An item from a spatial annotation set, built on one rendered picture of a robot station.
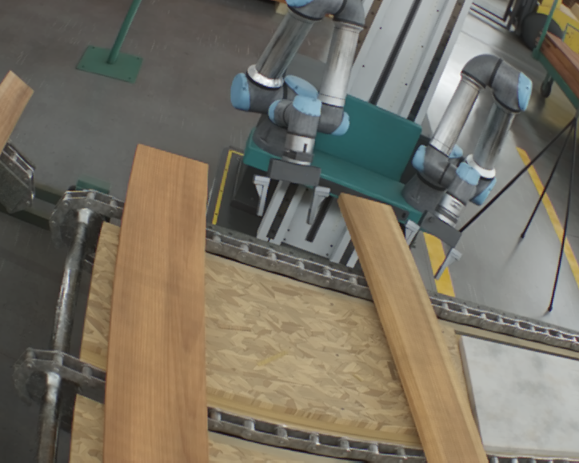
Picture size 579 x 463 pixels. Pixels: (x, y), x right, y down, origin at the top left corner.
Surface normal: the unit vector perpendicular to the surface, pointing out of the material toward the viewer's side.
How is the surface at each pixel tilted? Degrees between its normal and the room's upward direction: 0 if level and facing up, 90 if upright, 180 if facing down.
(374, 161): 90
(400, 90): 90
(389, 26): 90
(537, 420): 0
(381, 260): 0
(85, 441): 0
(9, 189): 90
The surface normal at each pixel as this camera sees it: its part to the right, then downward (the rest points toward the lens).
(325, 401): 0.37, -0.81
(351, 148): -0.04, 0.48
